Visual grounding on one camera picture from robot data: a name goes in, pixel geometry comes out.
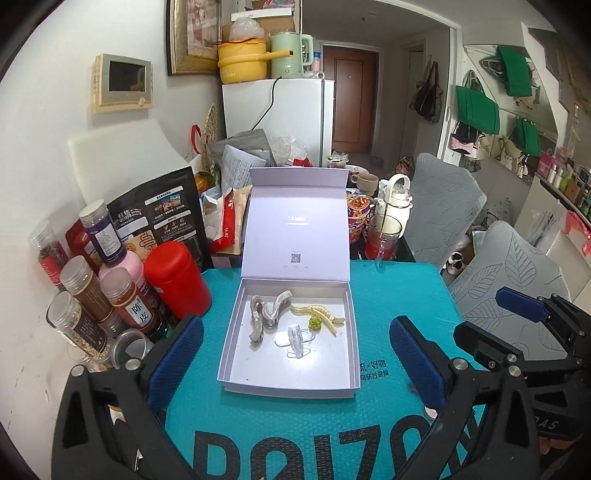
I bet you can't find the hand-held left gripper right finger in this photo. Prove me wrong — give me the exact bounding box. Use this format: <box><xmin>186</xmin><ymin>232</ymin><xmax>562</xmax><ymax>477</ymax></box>
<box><xmin>390</xmin><ymin>316</ymin><xmax>542</xmax><ymax>480</ymax></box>

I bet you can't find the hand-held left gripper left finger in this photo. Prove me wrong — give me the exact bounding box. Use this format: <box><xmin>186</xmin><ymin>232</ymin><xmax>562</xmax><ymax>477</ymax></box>
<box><xmin>51</xmin><ymin>315</ymin><xmax>205</xmax><ymax>480</ymax></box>

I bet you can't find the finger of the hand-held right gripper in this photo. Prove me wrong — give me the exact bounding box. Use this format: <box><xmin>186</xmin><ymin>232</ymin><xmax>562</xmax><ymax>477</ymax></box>
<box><xmin>452</xmin><ymin>321</ymin><xmax>584</xmax><ymax>387</ymax></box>
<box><xmin>496</xmin><ymin>286</ymin><xmax>591</xmax><ymax>343</ymax></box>

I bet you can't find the grey marbled hair claw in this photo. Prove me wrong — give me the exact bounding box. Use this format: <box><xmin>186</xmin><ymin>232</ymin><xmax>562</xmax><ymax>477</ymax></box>
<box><xmin>248</xmin><ymin>290</ymin><xmax>295</xmax><ymax>346</ymax></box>

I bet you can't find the cream hair claw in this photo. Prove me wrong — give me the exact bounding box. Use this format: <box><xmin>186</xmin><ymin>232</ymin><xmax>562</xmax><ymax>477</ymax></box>
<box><xmin>290</xmin><ymin>302</ymin><xmax>345</xmax><ymax>336</ymax></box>

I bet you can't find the clear plastic hair clip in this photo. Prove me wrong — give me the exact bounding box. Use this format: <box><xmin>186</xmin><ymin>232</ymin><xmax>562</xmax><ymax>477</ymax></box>
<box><xmin>274</xmin><ymin>324</ymin><xmax>318</xmax><ymax>359</ymax></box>

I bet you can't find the white hinged gift box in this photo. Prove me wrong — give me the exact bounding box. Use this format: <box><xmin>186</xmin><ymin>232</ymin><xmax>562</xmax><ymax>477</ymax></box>
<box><xmin>217</xmin><ymin>167</ymin><xmax>361</xmax><ymax>401</ymax></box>

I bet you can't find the grey leaf-pattern chair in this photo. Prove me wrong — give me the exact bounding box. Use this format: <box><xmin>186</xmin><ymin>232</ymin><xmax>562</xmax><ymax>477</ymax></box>
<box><xmin>448</xmin><ymin>220</ymin><xmax>571</xmax><ymax>324</ymax></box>
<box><xmin>402</xmin><ymin>153</ymin><xmax>488</xmax><ymax>268</ymax></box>

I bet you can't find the red plastic canister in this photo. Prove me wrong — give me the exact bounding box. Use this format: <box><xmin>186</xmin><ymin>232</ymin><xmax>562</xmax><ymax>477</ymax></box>
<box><xmin>144</xmin><ymin>241</ymin><xmax>213</xmax><ymax>319</ymax></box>

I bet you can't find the pink bottle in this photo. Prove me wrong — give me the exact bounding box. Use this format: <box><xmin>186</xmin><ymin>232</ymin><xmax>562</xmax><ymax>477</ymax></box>
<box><xmin>121</xmin><ymin>251</ymin><xmax>153</xmax><ymax>296</ymax></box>

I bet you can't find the cluster of clear spice jars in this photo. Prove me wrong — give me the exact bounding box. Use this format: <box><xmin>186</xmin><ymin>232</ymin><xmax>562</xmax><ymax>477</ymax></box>
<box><xmin>28</xmin><ymin>199</ymin><xmax>160</xmax><ymax>372</ymax></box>

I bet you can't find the teal bubble mailer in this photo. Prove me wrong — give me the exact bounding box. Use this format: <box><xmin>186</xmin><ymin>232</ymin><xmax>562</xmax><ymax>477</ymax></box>
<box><xmin>164</xmin><ymin>261</ymin><xmax>488</xmax><ymax>480</ymax></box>

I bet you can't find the glass with red drink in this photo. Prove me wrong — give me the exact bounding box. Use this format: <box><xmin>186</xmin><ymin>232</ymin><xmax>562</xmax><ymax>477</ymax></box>
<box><xmin>365</xmin><ymin>215</ymin><xmax>402</xmax><ymax>261</ymax></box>

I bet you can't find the row of small bottles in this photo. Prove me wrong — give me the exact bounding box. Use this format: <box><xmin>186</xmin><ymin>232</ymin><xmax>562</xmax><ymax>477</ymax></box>
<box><xmin>536</xmin><ymin>150</ymin><xmax>591</xmax><ymax>208</ymax></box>

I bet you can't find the red white snack packet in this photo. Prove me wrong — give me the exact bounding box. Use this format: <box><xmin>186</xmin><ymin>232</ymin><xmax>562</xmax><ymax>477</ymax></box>
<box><xmin>210</xmin><ymin>187</ymin><xmax>252</xmax><ymax>256</ymax></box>

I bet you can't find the black printed snack pouch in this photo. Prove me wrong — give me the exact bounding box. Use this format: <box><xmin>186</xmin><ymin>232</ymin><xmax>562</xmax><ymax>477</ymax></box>
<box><xmin>105</xmin><ymin>167</ymin><xmax>206</xmax><ymax>273</ymax></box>

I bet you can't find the instant noodle cup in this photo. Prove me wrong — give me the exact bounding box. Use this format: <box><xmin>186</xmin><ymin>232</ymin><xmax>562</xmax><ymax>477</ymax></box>
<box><xmin>346</xmin><ymin>188</ymin><xmax>377</xmax><ymax>245</ymax></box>

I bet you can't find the white thermos kettle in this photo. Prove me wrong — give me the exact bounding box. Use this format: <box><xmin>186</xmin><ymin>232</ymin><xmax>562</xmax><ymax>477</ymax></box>
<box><xmin>373</xmin><ymin>175</ymin><xmax>413</xmax><ymax>236</ymax></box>

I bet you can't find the green tote bag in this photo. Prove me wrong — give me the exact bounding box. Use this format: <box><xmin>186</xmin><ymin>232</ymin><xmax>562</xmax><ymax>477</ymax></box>
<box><xmin>515</xmin><ymin>117</ymin><xmax>542</xmax><ymax>158</ymax></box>
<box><xmin>456</xmin><ymin>85</ymin><xmax>501</xmax><ymax>136</ymax></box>
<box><xmin>496</xmin><ymin>45</ymin><xmax>535</xmax><ymax>97</ymax></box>

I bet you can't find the beige mug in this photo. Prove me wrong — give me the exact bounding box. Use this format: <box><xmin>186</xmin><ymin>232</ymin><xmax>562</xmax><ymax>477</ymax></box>
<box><xmin>348</xmin><ymin>173</ymin><xmax>380</xmax><ymax>193</ymax></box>

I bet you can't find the printed paper leaflet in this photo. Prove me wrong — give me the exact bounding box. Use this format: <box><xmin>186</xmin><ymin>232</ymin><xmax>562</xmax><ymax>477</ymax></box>
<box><xmin>221</xmin><ymin>144</ymin><xmax>269</xmax><ymax>190</ymax></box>

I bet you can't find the grey foil pouch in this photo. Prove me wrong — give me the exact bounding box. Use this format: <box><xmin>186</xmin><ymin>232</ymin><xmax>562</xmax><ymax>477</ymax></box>
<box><xmin>208</xmin><ymin>129</ymin><xmax>271</xmax><ymax>169</ymax></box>

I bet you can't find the woven straw fan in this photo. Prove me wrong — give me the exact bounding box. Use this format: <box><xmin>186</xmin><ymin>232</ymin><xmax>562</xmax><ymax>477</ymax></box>
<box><xmin>203</xmin><ymin>104</ymin><xmax>219</xmax><ymax>158</ymax></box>

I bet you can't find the dark hanging handbag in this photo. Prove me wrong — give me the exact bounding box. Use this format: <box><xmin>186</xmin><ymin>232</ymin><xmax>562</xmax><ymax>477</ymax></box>
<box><xmin>410</xmin><ymin>60</ymin><xmax>444</xmax><ymax>124</ymax></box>

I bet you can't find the clear plastic bag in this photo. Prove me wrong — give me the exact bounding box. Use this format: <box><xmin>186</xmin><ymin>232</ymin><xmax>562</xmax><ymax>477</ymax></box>
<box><xmin>269</xmin><ymin>136</ymin><xmax>309</xmax><ymax>167</ymax></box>

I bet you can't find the white fridge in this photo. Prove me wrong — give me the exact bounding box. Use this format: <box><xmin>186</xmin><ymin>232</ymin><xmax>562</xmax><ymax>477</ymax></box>
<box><xmin>222</xmin><ymin>78</ymin><xmax>335</xmax><ymax>167</ymax></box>

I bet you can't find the brown door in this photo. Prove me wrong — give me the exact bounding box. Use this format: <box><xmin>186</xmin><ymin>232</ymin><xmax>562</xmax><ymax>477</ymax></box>
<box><xmin>323</xmin><ymin>45</ymin><xmax>377</xmax><ymax>155</ymax></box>

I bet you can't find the yellow cooking pot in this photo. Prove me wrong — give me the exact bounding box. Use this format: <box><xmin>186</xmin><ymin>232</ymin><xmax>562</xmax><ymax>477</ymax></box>
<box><xmin>217</xmin><ymin>39</ymin><xmax>289</xmax><ymax>85</ymax></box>

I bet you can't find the green electric kettle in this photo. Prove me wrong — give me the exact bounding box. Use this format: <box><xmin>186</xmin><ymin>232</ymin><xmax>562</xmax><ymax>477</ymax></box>
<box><xmin>270</xmin><ymin>32</ymin><xmax>315</xmax><ymax>80</ymax></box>

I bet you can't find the black power cable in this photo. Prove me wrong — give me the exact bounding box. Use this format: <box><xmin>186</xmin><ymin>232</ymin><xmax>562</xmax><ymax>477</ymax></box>
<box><xmin>252</xmin><ymin>78</ymin><xmax>282</xmax><ymax>132</ymax></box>

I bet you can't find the wall intercom panel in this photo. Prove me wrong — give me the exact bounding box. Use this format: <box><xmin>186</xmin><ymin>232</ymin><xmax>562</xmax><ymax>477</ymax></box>
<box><xmin>91</xmin><ymin>54</ymin><xmax>154</xmax><ymax>114</ymax></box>

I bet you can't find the gold picture frame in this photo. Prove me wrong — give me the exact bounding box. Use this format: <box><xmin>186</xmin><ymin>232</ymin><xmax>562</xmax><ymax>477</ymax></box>
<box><xmin>166</xmin><ymin>0</ymin><xmax>222</xmax><ymax>77</ymax></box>

